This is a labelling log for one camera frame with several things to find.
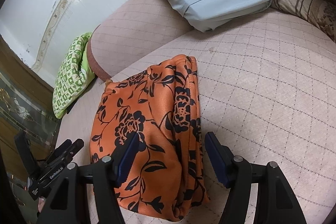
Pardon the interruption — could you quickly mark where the orange black floral garment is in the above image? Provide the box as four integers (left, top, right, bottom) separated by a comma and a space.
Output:
90, 55, 209, 221

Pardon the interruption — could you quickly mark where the person left hand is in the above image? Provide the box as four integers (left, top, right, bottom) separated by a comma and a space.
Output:
38, 197, 46, 213

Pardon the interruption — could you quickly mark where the wooden glass wardrobe door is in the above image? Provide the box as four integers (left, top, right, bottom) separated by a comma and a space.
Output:
1, 40, 60, 223

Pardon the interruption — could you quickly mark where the pink quilted mattress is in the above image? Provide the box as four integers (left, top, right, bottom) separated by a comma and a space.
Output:
55, 7, 336, 224

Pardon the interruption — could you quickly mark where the green checkered pillow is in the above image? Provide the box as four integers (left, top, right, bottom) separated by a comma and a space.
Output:
52, 32, 95, 119

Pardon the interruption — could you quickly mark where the pink bolster cushion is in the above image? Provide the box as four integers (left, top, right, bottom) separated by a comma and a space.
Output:
87, 0, 192, 81

